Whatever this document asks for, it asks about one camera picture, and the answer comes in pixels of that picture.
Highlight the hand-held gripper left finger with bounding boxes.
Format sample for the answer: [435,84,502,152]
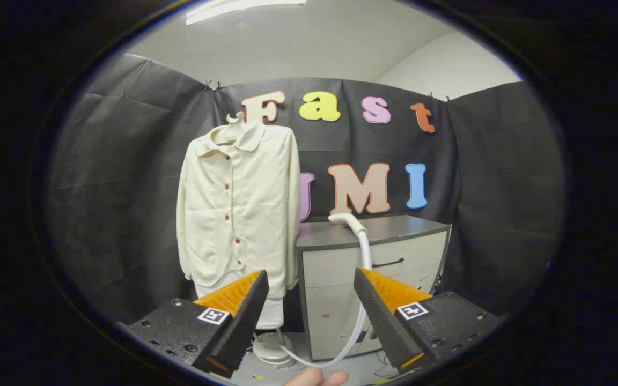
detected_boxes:
[117,270,270,379]

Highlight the white garment steamer hose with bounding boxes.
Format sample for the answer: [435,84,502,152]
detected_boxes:
[278,228,372,369]

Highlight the tangle of black cables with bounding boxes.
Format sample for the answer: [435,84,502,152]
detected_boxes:
[372,351,398,377]

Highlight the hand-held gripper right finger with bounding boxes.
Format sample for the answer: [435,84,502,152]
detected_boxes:
[353,267,501,375]

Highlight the ceiling light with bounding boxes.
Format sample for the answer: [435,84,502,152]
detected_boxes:
[186,0,307,26]

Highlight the cream button-up shirt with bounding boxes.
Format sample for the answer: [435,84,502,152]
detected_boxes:
[176,121,301,299]

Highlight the grey drawer cabinet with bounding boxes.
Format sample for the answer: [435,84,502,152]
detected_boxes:
[296,214,452,361]

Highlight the white garment steamer base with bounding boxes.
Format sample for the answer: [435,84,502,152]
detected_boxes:
[252,331,297,369]

